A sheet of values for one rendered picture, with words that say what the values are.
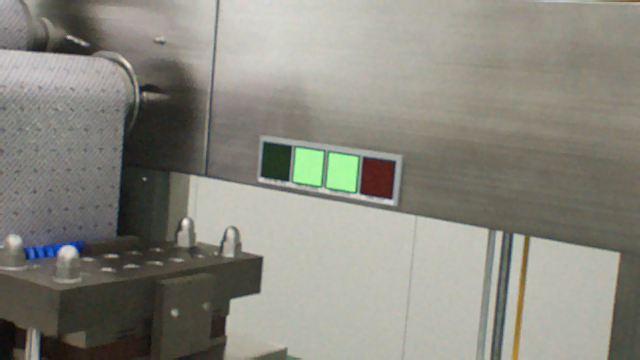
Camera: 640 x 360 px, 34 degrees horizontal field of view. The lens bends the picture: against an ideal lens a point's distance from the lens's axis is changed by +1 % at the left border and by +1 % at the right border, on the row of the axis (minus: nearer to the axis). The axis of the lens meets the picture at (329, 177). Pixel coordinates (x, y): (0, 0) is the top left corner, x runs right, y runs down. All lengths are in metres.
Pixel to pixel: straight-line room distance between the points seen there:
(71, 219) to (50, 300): 0.26
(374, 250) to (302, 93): 2.75
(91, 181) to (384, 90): 0.47
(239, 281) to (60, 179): 0.30
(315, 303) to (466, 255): 0.77
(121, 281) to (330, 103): 0.39
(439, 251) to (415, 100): 2.69
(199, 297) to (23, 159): 0.31
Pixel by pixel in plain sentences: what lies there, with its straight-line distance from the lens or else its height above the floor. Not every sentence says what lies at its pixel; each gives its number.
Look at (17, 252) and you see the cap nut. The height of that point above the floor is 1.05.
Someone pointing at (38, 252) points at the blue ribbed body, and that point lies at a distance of 1.51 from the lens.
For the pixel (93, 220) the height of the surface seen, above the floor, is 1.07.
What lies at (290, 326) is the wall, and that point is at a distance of 4.53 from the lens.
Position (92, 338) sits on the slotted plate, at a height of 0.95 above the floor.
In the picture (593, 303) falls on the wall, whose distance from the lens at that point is 3.83.
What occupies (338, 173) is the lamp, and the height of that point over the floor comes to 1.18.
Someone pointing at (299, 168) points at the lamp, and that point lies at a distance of 1.50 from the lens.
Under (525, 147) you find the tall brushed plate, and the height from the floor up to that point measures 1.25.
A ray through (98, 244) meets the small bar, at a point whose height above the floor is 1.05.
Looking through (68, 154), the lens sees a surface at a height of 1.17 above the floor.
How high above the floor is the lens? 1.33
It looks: 6 degrees down
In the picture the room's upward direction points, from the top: 5 degrees clockwise
